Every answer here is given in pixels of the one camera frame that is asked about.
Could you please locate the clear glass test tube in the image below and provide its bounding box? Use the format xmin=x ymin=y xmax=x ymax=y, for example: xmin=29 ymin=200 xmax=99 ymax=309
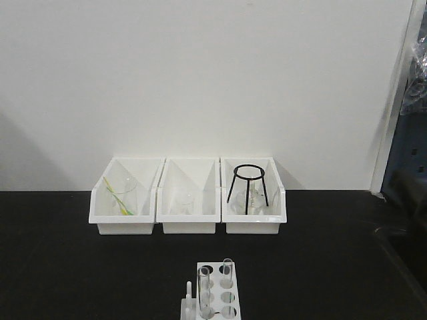
xmin=221 ymin=258 xmax=234 ymax=289
xmin=197 ymin=267 xmax=212 ymax=319

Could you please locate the white test tube rack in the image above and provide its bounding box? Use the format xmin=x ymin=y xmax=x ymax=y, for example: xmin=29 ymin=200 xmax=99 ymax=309
xmin=180 ymin=261 xmax=242 ymax=319

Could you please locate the grey pegboard drying rack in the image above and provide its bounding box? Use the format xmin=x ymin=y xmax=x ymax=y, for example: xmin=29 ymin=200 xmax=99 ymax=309
xmin=381 ymin=49 xmax=427 ymax=201

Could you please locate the white middle storage bin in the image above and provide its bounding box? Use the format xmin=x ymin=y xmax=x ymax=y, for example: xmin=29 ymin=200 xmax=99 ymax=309
xmin=155 ymin=157 xmax=221 ymax=234

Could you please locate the white storage bin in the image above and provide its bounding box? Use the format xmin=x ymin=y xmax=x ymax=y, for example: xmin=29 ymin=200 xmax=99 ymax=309
xmin=89 ymin=157 xmax=165 ymax=235
xmin=155 ymin=157 xmax=221 ymax=234
xmin=220 ymin=157 xmax=287 ymax=234

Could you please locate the white right storage bin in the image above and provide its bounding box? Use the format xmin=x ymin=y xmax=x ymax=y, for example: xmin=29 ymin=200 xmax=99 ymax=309
xmin=220 ymin=157 xmax=287 ymax=234

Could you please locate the small clear glass beaker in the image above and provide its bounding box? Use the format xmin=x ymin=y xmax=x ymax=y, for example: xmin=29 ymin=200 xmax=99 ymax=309
xmin=171 ymin=192 xmax=195 ymax=215

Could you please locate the clear glass flask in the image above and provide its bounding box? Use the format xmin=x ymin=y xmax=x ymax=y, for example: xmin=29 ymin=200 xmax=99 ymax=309
xmin=230 ymin=181 xmax=280 ymax=215

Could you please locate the white left storage bin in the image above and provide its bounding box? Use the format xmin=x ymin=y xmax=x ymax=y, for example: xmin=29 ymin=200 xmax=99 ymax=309
xmin=89 ymin=157 xmax=165 ymax=235

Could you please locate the clear plastic bag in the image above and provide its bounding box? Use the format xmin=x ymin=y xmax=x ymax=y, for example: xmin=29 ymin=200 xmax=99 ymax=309
xmin=400 ymin=27 xmax=426 ymax=115

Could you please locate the black sink basin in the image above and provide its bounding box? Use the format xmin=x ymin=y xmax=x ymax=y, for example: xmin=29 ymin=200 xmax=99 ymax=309
xmin=374 ymin=227 xmax=426 ymax=308

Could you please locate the black wire tripod stand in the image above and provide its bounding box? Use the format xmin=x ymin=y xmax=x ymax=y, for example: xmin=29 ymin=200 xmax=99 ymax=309
xmin=227 ymin=163 xmax=267 ymax=205

